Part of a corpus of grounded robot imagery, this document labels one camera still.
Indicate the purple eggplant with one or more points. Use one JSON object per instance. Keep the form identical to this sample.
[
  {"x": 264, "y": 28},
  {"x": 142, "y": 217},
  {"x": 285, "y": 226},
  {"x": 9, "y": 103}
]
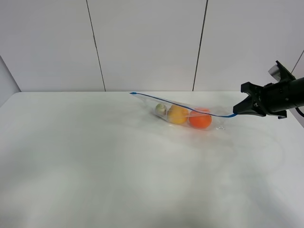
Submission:
[{"x": 161, "y": 109}]

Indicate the yellow pear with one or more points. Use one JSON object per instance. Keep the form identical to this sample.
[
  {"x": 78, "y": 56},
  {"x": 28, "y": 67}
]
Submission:
[{"x": 177, "y": 114}]

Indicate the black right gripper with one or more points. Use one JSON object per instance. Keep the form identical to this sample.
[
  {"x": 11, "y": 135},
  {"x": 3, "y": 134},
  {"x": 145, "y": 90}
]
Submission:
[{"x": 274, "y": 99}]

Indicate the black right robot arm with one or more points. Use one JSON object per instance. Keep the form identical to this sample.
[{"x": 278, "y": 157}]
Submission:
[{"x": 299, "y": 93}]

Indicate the clear zip file bag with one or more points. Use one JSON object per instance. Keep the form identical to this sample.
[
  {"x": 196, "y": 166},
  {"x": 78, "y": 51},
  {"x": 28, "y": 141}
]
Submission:
[{"x": 219, "y": 114}]

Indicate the orange fruit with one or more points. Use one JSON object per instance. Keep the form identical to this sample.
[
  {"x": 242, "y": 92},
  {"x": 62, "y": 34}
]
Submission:
[{"x": 198, "y": 120}]

